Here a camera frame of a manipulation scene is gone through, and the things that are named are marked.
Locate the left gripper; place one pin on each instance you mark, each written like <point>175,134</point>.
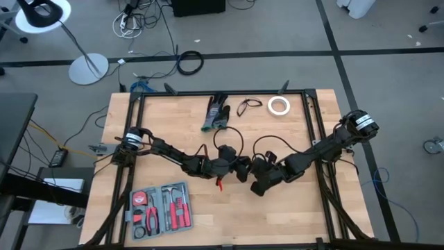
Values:
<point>227,163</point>

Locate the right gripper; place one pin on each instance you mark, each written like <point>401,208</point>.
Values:
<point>272,173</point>

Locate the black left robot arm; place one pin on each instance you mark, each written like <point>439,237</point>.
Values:
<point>173,152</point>

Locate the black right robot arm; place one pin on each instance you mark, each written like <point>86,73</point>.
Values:
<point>329,146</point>

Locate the black green work gloves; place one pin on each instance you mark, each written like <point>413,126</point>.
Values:
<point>216,116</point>

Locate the clear safety glasses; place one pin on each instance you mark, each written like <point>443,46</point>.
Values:
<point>255,102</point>

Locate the white tape roll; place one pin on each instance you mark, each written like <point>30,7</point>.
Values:
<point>270,106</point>

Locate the red screwdriver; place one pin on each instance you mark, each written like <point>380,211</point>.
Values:
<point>186,215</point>

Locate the grey tool case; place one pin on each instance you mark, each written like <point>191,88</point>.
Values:
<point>160,199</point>

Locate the red tape measure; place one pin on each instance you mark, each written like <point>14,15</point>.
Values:
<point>139,198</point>

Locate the red utility knife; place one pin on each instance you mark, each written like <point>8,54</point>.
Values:
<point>137,217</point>

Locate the black electrical tape roll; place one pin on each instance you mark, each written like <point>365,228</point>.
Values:
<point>139,232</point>

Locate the grey metal clamp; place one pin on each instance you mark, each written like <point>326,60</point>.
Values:
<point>97,149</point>

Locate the black box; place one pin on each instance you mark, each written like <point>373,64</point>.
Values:
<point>197,7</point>

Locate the grey caster wheel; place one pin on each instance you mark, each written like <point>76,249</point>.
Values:
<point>431,146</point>

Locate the white power strip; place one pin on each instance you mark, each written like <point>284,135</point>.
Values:
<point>123,22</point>

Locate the black power adapter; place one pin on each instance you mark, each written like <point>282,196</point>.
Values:
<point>59,158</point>

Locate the white bin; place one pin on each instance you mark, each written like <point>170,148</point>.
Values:
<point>357,8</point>

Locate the black desk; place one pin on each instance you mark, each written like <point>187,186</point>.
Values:
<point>14,121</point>

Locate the black frame strut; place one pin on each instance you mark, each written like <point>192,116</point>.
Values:
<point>171,89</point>
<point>284,87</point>

